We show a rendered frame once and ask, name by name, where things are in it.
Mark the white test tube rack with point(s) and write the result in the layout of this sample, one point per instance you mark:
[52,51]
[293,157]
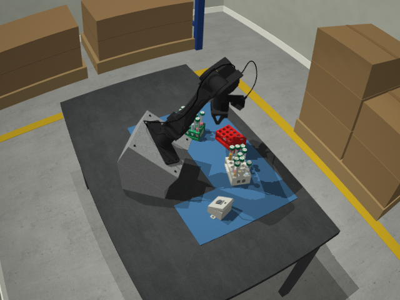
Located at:
[243,179]

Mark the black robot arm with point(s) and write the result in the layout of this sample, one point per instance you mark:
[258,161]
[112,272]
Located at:
[220,82]

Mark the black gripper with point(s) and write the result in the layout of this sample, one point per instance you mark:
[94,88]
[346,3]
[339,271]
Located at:
[215,110]

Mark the blue bench mat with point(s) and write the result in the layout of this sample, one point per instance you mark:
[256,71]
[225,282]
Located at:
[265,193]

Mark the red rack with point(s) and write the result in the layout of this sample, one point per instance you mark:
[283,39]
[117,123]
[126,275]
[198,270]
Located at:
[226,137]

